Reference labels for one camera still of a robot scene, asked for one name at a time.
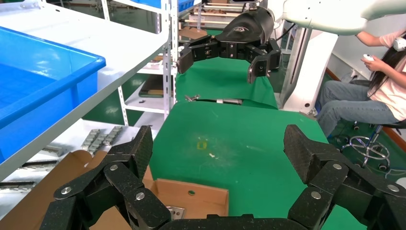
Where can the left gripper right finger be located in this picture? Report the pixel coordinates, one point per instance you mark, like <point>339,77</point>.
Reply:
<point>330,177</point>

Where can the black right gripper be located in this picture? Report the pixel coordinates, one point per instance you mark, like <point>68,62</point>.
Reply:
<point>250,27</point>

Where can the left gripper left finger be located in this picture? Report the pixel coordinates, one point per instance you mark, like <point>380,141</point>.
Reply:
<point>120,181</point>

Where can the blue plastic tray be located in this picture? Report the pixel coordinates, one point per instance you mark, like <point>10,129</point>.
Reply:
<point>47,95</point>

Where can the white hand controller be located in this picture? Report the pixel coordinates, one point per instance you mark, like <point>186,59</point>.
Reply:
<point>368,57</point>

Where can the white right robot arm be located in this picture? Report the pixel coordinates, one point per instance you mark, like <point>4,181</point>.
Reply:
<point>333,16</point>

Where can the operator forearm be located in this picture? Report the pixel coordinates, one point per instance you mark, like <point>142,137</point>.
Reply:
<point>369,38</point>

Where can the brown cardboard box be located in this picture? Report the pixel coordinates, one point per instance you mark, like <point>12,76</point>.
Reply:
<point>190,203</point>

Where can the dark flat tray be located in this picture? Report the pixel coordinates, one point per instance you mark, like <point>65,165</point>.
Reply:
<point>152,87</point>

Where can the operator hand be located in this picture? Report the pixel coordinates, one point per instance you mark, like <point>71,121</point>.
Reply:
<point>379,65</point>

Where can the grey metal cylinder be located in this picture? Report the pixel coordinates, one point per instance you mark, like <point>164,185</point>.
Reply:
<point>229,101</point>

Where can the background storage rack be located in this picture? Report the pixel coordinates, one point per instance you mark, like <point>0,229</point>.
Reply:
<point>215,16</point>

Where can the ridged grey metal strip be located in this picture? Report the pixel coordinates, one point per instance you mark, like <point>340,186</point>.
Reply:
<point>115,135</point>
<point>102,138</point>
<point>89,139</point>

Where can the chrome swivel stool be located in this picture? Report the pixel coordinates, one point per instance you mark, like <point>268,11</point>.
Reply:
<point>369,147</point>

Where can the silver clamp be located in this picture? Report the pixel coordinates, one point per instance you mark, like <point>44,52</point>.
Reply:
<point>192,97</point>

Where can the silver IO shield plate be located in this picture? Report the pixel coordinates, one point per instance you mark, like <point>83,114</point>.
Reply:
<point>177,212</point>

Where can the white board sheet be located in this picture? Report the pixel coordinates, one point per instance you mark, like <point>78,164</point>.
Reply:
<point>66,138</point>

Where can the seated operator in jeans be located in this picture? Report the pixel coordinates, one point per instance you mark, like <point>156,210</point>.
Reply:
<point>349,108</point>

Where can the white robot torso column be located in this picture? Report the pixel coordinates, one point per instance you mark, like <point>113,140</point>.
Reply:
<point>304,79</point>

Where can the white lower rack shelf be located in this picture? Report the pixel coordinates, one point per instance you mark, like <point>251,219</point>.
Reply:
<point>146,104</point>

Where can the green table cloth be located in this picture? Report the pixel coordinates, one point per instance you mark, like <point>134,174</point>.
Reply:
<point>238,143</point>

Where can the blue storage bin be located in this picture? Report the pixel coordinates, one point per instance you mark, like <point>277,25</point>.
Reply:
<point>152,3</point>

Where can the white paper scrap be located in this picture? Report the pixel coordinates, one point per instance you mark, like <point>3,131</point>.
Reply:
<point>212,155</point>

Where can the white metal shelf board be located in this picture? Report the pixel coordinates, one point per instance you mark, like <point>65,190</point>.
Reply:
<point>95,41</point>

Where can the white VR headset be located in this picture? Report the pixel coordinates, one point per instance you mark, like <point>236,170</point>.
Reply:
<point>399,43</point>

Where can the white perforated rack post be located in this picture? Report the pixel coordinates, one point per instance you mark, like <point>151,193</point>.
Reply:
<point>174,38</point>
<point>165,63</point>

